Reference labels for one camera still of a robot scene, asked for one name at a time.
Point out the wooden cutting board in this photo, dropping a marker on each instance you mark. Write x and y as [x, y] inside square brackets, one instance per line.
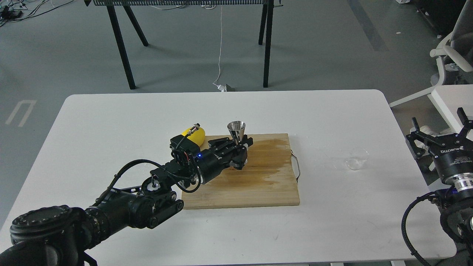
[268, 179]

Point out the white side table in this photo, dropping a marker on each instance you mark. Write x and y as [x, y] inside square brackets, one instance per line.
[448, 98]

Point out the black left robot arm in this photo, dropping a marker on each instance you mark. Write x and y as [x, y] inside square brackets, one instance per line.
[139, 196]

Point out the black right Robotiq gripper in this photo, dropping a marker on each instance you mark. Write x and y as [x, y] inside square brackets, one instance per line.
[452, 154]

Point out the white office chair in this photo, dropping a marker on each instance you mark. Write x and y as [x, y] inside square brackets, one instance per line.
[452, 54]

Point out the yellow lemon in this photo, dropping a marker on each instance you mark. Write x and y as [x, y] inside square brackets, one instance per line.
[197, 137]

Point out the small clear glass cup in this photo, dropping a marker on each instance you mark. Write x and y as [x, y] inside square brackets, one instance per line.
[358, 156]

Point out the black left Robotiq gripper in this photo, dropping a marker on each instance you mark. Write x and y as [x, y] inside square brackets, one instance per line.
[222, 153]

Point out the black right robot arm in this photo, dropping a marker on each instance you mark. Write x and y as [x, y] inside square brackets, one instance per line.
[451, 201]

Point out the black metal table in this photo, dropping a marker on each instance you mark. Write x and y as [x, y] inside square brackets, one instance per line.
[157, 24]

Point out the steel double jigger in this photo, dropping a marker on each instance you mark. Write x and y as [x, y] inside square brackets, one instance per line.
[236, 130]

